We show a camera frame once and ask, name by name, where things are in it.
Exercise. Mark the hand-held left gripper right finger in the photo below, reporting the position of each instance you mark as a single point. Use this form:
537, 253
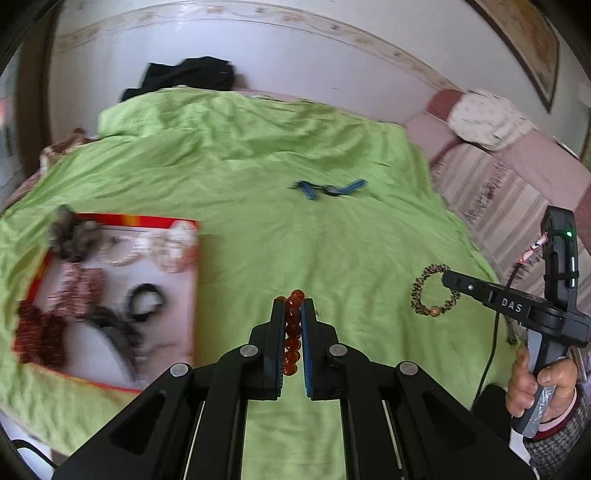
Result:
308, 350

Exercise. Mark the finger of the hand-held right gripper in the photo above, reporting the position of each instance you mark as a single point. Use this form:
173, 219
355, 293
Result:
471, 287

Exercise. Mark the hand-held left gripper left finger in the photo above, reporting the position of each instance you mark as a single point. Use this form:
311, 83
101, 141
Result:
278, 350

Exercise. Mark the red jewelry box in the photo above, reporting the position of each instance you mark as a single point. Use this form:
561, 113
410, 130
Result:
85, 362

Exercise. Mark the pink patterned scrunchie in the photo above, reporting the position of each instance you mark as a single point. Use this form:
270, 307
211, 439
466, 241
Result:
78, 288

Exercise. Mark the dark grey scrunchie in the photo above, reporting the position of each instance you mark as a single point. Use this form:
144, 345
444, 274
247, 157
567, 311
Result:
74, 235

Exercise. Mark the dark red scrunchie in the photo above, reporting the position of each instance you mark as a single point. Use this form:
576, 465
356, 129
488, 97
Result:
39, 332

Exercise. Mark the person's right forearm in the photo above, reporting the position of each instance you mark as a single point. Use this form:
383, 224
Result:
563, 443

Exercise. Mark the person's right hand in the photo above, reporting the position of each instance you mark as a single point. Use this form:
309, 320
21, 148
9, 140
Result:
519, 392

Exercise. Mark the striped pink sofa cover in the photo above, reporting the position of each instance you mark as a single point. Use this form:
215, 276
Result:
508, 198

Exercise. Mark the green bedsheet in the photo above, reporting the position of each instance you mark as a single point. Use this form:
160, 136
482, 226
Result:
277, 240

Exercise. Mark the white floral pillow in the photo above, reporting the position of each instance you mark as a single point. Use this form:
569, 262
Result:
485, 117

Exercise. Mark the black cloth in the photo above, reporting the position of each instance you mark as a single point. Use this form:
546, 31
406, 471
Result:
194, 76

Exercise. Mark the brown patterned cloth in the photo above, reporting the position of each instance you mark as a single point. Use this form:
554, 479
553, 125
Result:
62, 147

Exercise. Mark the window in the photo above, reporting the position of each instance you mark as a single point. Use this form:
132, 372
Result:
7, 120

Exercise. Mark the framed wall picture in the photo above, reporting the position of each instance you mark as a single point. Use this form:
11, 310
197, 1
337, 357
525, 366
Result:
535, 41

